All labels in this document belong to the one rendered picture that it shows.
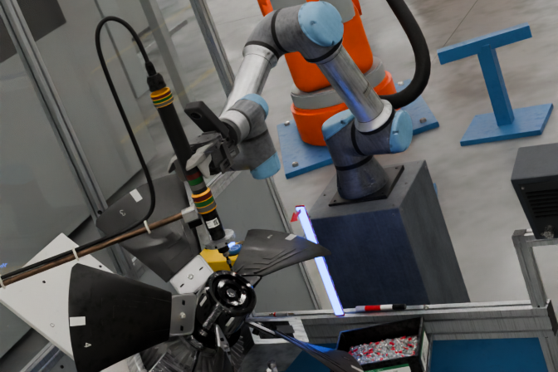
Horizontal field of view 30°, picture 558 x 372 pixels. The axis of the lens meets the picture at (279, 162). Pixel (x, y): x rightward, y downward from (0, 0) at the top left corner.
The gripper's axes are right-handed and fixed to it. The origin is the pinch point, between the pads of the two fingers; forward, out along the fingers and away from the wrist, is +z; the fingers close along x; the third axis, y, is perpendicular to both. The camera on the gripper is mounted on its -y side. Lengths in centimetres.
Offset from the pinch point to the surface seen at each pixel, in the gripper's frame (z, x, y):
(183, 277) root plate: 4.5, 7.3, 24.8
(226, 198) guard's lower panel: -103, 70, 57
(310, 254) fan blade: -21.1, -9.4, 35.8
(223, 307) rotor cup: 11.5, -6.0, 28.6
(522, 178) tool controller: -32, -60, 27
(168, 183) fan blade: -11.3, 14.3, 8.9
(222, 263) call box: -34, 27, 44
